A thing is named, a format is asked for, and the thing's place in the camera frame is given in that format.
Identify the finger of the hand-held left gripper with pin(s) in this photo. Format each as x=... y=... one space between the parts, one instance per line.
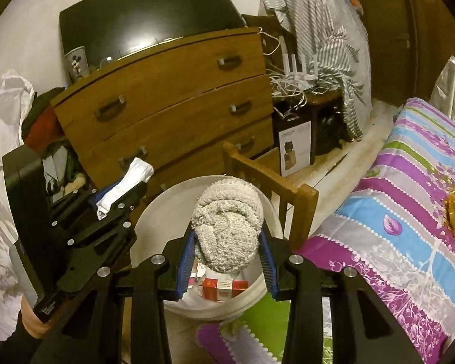
x=117 y=227
x=105 y=192

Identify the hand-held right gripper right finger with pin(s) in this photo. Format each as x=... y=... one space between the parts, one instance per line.
x=269 y=265

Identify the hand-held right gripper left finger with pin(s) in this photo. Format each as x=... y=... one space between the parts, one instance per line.
x=185 y=261

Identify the red carton box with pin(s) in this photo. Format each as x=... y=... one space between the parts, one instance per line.
x=212 y=288

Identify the white plastic bucket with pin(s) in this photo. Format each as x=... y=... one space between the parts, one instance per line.
x=163 y=204

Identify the grey knitted cloth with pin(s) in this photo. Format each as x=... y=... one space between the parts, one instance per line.
x=227 y=227

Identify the person's left forearm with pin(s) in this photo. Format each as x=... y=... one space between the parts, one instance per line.
x=30 y=322

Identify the white plastic bag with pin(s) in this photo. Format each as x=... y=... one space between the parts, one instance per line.
x=0 y=159

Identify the red cloth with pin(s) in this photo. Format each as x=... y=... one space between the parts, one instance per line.
x=41 y=126

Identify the light wooden chair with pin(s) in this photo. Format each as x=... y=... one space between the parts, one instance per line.
x=303 y=201

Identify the wooden dresser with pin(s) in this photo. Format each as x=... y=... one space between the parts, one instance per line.
x=155 y=94

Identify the black and white carton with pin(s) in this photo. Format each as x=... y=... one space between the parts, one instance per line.
x=294 y=148

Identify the cartoon print cup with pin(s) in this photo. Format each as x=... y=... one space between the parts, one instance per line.
x=76 y=64

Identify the striped floral bed sheet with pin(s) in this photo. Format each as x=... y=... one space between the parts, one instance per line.
x=383 y=182

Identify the dark wooden stool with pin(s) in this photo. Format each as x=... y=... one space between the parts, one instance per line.
x=326 y=106

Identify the white phone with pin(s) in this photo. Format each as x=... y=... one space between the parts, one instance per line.
x=320 y=90

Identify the black flat television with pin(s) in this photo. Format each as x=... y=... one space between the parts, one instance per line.
x=144 y=11

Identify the white router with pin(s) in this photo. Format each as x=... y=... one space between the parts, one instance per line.
x=299 y=71

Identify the dark wooden chair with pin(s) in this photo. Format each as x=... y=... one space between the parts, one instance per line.
x=256 y=22

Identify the grey striped shirt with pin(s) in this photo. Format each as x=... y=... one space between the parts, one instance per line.
x=318 y=19

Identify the white plastic cover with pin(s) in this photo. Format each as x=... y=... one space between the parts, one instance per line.
x=453 y=87

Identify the dark wooden wardrobe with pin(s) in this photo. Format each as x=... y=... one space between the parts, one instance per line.
x=394 y=26

